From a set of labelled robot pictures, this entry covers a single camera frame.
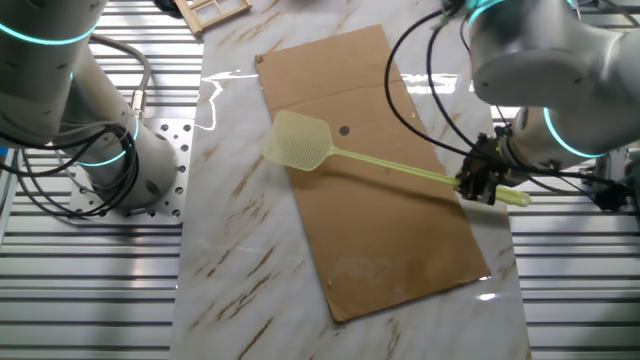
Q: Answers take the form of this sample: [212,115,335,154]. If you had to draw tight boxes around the black looped robot cables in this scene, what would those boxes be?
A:
[0,124,141,220]

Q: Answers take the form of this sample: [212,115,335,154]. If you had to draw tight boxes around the white marble board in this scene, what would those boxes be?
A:
[168,0,532,360]

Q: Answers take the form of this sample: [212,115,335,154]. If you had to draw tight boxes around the thick grey hose cable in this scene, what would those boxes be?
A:
[89,33,154,124]

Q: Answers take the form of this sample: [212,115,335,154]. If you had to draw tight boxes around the yellow-green plastic flyswatter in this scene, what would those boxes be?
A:
[263,109,532,208]

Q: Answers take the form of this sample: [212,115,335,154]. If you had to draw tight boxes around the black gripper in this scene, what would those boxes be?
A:
[455,132,511,206]

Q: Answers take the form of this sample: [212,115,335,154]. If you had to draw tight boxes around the small wooden window frame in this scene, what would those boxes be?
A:
[173,0,253,36]

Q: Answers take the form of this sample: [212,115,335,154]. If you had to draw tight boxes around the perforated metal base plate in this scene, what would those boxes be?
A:
[67,118,196,226]

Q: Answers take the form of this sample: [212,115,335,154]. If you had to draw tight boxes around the black cable with coil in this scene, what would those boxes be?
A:
[425,22,634,212]

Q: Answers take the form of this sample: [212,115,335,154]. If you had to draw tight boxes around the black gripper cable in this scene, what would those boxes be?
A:
[383,7,474,159]

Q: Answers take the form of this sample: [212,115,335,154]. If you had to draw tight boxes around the brown cardboard sheet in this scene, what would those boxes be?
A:
[254,24,492,325]

